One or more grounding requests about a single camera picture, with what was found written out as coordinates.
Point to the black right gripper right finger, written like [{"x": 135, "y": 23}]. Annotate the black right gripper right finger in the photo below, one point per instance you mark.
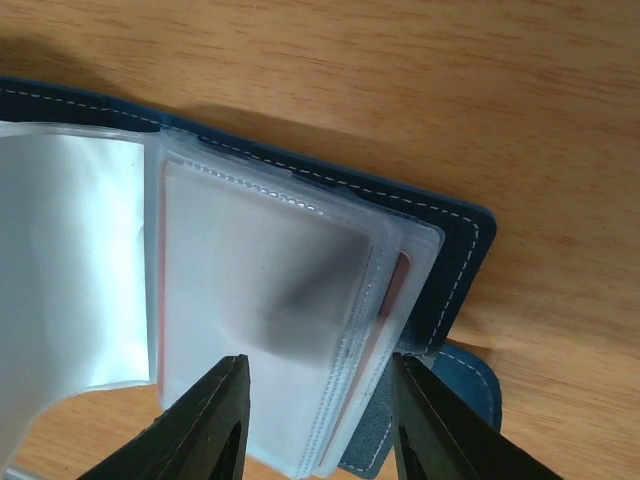
[{"x": 437, "y": 436}]

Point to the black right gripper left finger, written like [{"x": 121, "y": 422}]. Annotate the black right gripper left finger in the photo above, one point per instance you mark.
[{"x": 203, "y": 435}]

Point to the blue leather card holder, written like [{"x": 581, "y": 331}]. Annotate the blue leather card holder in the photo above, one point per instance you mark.
[{"x": 139, "y": 248}]

